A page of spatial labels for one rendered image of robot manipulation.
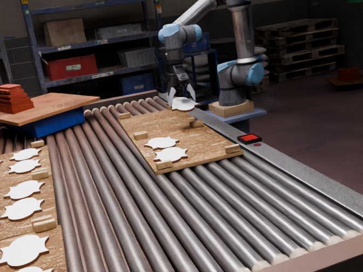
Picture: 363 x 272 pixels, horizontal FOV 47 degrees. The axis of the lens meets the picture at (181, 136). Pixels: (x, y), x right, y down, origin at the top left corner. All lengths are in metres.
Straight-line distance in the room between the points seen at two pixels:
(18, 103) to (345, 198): 1.72
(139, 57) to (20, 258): 5.31
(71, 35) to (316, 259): 5.45
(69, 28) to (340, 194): 5.20
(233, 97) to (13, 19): 4.78
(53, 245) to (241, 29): 1.43
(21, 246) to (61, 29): 5.05
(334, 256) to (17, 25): 6.05
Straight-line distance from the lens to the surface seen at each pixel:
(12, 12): 6.63
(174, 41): 1.84
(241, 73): 2.19
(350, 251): 1.00
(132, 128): 2.05
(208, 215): 1.21
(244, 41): 2.17
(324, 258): 0.97
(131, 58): 6.23
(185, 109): 1.84
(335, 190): 1.33
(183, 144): 1.73
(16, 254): 1.18
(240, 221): 1.16
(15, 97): 2.38
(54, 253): 1.15
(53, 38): 6.04
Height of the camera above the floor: 1.51
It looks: 18 degrees down
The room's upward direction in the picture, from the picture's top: 7 degrees counter-clockwise
